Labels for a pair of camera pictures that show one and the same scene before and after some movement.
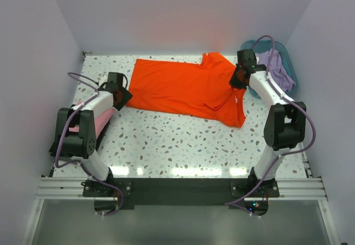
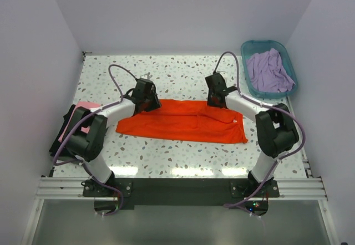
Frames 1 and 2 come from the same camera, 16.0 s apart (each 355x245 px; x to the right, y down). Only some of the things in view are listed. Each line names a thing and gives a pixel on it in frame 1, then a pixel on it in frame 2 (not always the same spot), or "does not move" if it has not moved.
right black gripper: [233, 83] -> [209, 102]
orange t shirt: [202, 90] -> [188, 121]
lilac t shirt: [278, 69] does not move
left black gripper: [127, 96] -> [156, 104]
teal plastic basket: [265, 45] does not move
